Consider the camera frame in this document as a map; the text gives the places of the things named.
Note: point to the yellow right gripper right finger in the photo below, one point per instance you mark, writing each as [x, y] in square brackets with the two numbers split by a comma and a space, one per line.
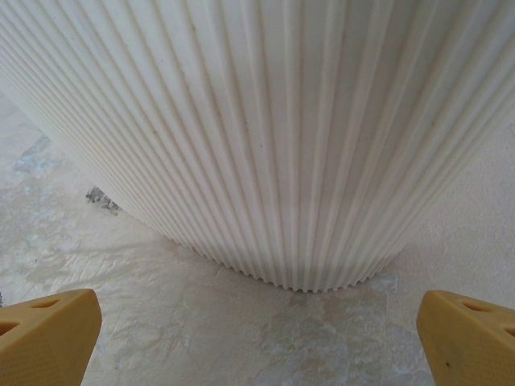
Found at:
[470, 346]

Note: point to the pink waste basket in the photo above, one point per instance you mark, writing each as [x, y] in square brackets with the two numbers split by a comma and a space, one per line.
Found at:
[257, 120]

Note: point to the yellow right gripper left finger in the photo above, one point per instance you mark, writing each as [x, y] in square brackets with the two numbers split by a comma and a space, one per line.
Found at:
[44, 346]

